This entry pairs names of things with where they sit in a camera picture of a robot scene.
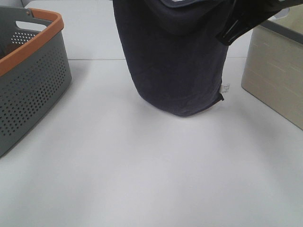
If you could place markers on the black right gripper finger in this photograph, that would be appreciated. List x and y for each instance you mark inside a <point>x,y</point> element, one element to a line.
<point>247,14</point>

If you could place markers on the dark grey towel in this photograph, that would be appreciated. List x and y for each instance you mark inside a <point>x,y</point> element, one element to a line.
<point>171,50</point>

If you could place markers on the beige bin grey rim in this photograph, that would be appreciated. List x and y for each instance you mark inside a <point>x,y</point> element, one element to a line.
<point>274,67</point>

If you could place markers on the grey perforated basket orange rim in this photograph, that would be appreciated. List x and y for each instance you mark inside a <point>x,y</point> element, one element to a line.
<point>34,70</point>

